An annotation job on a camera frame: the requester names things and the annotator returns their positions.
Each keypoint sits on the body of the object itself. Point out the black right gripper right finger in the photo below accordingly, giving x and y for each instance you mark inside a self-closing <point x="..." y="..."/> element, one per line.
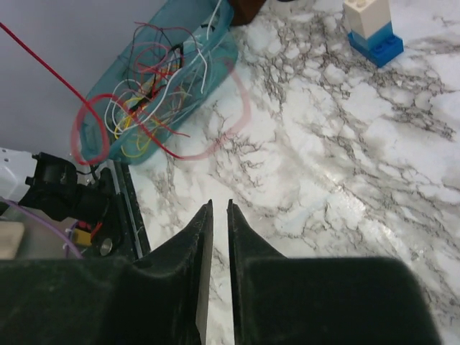
<point x="344" y="300"/>

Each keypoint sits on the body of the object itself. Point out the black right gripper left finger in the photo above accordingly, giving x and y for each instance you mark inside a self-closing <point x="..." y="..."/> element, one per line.
<point x="161" y="298"/>

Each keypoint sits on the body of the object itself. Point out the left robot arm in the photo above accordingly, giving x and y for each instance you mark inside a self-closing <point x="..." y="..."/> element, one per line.
<point x="50" y="184"/>

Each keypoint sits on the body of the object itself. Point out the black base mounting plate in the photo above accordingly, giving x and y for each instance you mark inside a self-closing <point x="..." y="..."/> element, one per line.
<point x="112" y="225"/>

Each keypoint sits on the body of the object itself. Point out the teal transparent plastic tray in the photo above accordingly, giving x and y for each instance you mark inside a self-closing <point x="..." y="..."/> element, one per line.
<point x="171" y="66"/>

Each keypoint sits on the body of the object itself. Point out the blue toy brick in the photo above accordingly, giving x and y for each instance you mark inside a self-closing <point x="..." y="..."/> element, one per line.
<point x="380" y="48"/>

